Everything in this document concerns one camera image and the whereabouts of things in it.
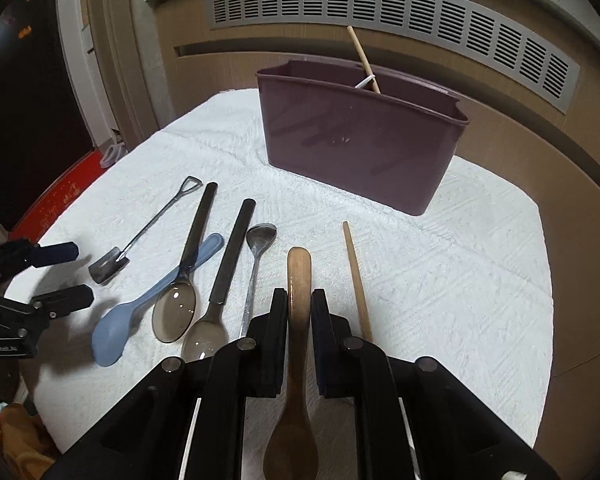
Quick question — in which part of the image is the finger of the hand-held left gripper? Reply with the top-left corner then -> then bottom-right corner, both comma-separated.
0,284 -> 95,332
0,240 -> 79,282

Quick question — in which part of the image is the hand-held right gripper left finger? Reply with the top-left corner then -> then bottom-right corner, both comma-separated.
42,287 -> 290,480

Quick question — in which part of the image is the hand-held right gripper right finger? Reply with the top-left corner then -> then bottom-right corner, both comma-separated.
311,288 -> 563,480

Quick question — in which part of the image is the blue plastic spoon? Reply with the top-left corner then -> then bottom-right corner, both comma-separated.
91,233 -> 225,367

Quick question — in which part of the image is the wooden chopstick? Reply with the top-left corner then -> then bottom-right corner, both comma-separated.
346,26 -> 382,94
342,221 -> 373,342

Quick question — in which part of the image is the brown wooden spoon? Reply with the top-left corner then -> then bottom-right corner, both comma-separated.
262,246 -> 320,480

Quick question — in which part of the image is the purple plastic utensil container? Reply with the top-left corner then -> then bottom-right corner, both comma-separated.
255,59 -> 469,217

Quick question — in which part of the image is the shovel-shaped metal spoon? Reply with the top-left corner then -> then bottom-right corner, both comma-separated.
88,176 -> 204,285

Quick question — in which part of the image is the red printed box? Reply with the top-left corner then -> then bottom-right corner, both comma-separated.
22,147 -> 116,246

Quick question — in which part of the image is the orange cloth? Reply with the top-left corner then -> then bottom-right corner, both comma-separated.
0,402 -> 56,480

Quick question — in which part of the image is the small grey object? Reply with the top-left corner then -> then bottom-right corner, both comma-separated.
100,142 -> 127,167

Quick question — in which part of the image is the white textured cloth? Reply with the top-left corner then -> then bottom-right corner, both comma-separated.
2,87 -> 553,461

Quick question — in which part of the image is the grey vent grille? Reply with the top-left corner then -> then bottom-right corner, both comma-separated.
205,0 -> 581,115

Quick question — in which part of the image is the grey translucent black-handled spoon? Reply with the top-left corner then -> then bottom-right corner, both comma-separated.
180,199 -> 257,361
151,182 -> 219,344

